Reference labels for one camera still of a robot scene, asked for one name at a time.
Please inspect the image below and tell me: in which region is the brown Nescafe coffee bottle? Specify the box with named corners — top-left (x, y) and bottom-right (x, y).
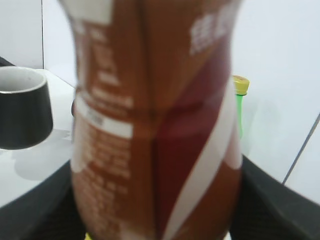
top-left (61, 0), bottom-right (242, 240)

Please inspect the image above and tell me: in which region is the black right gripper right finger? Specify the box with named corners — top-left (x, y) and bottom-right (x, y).
top-left (229, 156), bottom-right (320, 240)

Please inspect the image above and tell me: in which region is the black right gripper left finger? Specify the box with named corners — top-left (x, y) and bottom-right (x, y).
top-left (0, 162), bottom-right (86, 240)

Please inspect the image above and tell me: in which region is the black ceramic mug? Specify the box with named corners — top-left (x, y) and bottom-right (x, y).
top-left (0, 66), bottom-right (53, 150)

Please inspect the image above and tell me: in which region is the yellow paper cup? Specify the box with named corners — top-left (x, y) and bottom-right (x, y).
top-left (85, 233), bottom-right (93, 240)

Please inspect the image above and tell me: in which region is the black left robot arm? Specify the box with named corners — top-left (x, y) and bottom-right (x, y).
top-left (0, 57), bottom-right (15, 67)

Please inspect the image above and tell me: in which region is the green soda bottle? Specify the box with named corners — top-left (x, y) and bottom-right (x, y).
top-left (232, 75), bottom-right (250, 138)

